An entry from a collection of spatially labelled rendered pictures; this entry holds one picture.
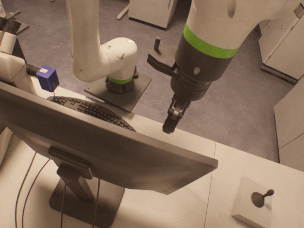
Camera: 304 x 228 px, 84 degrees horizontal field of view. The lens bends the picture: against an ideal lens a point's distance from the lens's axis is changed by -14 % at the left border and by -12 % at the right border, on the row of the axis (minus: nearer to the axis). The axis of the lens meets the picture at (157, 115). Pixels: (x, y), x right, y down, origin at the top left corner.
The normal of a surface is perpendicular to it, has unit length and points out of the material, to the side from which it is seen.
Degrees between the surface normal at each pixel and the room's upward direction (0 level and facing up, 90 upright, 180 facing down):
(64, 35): 0
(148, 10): 90
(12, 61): 78
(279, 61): 90
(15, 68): 86
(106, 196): 0
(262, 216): 10
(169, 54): 0
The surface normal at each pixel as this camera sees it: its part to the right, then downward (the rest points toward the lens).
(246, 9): -0.04, 0.86
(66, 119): -0.27, 0.81
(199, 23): -0.80, 0.44
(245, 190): 0.28, -0.66
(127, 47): 0.35, -0.36
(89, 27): 0.61, 0.72
